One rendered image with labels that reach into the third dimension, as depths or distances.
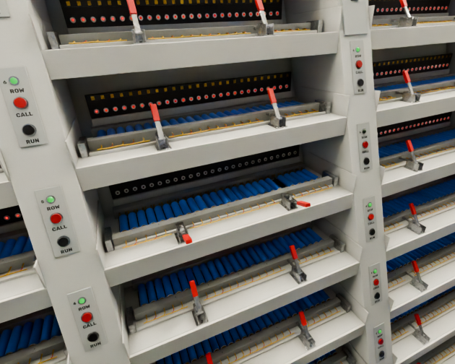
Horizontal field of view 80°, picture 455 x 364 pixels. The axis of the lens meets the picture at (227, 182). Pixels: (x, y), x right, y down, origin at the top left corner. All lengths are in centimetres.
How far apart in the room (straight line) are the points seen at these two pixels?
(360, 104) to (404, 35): 23
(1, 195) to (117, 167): 18
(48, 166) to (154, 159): 18
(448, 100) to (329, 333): 75
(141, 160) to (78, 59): 20
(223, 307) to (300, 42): 63
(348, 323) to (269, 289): 30
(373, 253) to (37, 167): 81
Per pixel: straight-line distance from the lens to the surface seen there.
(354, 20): 79
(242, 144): 58
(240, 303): 70
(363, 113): 77
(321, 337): 89
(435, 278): 117
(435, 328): 128
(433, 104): 99
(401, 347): 118
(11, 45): 58
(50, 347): 74
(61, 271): 58
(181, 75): 77
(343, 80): 74
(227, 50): 60
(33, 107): 55
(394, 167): 94
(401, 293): 107
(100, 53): 56
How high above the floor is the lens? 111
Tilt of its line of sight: 11 degrees down
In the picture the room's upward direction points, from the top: 10 degrees counter-clockwise
